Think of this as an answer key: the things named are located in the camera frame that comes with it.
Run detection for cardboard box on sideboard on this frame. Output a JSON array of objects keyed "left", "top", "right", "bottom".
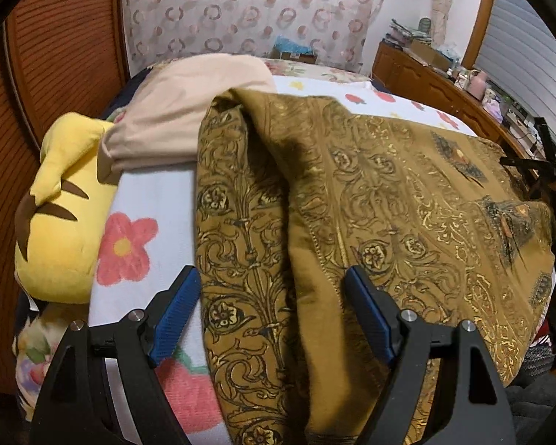
[{"left": 408, "top": 39, "right": 453, "bottom": 71}]

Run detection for stack of papers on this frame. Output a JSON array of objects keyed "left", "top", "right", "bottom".
[{"left": 385, "top": 18, "right": 432, "bottom": 47}]

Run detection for yellow plush toy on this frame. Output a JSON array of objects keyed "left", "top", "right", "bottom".
[{"left": 14, "top": 113, "right": 119, "bottom": 304}]

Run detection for pink kettle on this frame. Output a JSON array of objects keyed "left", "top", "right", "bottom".
[{"left": 466, "top": 68, "right": 488, "bottom": 102}]

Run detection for floral rose bedspread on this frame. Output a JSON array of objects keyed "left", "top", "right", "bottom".
[{"left": 156, "top": 57, "right": 372, "bottom": 85}]

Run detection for cardboard box blue contents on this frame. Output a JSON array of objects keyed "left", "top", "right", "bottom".
[{"left": 269, "top": 35, "right": 317, "bottom": 65}]

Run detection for wooden sideboard cabinet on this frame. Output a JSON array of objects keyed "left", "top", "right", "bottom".
[{"left": 371, "top": 41, "right": 528, "bottom": 159}]

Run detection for grey window blind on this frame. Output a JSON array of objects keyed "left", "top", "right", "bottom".
[{"left": 475, "top": 0, "right": 556, "bottom": 143}]

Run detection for pink circle pattern curtain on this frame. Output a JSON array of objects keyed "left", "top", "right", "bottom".
[{"left": 123, "top": 0, "right": 384, "bottom": 72}]

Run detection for beige folded cloth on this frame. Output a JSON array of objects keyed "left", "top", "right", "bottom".
[{"left": 97, "top": 53, "right": 277, "bottom": 182}]

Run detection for mustard gold patterned garment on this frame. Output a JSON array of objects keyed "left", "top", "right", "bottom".
[{"left": 196, "top": 89, "right": 555, "bottom": 444}]

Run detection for white strawberry flower blanket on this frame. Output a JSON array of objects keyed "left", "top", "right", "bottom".
[{"left": 89, "top": 76, "right": 473, "bottom": 444}]

